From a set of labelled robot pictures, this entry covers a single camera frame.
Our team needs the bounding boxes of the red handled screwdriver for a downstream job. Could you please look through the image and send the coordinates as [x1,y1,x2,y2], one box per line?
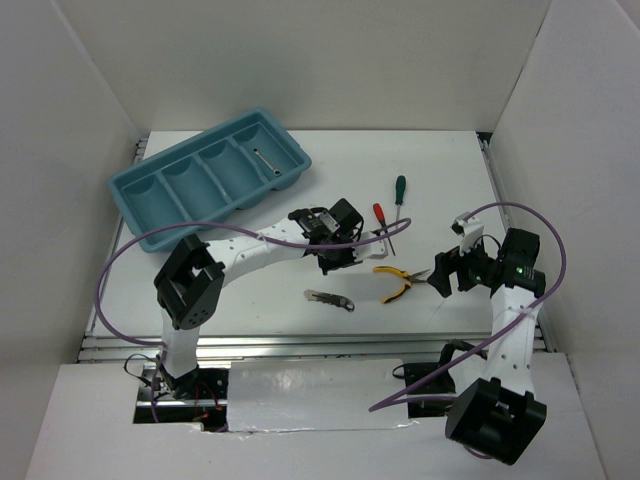
[372,203,396,256]

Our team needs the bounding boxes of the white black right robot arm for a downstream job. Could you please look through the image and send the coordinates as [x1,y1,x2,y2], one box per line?
[428,224,547,465]

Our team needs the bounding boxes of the yellow black needle-nose pliers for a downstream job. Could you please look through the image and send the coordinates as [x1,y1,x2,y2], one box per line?
[372,265,432,306]

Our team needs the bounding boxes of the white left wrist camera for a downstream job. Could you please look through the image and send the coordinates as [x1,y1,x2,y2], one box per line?
[353,232,389,262]

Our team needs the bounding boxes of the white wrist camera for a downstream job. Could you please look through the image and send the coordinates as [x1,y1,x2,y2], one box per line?
[451,212,484,255]
[353,232,389,262]

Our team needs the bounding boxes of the silver utility knife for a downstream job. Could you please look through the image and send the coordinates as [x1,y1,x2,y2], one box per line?
[303,289,355,313]

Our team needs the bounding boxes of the white front cover board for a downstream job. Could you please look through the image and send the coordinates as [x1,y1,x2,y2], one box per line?
[227,359,410,433]

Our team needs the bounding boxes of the small silver ratchet wrench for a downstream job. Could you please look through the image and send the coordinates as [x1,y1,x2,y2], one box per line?
[253,148,282,177]

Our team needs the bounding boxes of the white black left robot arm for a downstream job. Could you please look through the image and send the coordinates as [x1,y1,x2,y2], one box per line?
[154,199,364,399]

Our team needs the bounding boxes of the aluminium table frame rail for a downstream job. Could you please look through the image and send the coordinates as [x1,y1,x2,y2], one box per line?
[77,129,559,364]

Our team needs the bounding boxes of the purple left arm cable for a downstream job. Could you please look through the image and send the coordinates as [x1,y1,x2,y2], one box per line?
[93,217,413,426]

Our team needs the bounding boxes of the green handled screwdriver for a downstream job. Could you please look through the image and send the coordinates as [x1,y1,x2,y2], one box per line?
[394,175,407,220]

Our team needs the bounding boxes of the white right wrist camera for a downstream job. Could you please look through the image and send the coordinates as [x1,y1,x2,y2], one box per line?
[451,212,484,255]

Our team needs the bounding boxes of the teal compartment tray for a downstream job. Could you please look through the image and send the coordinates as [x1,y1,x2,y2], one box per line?
[108,108,311,253]

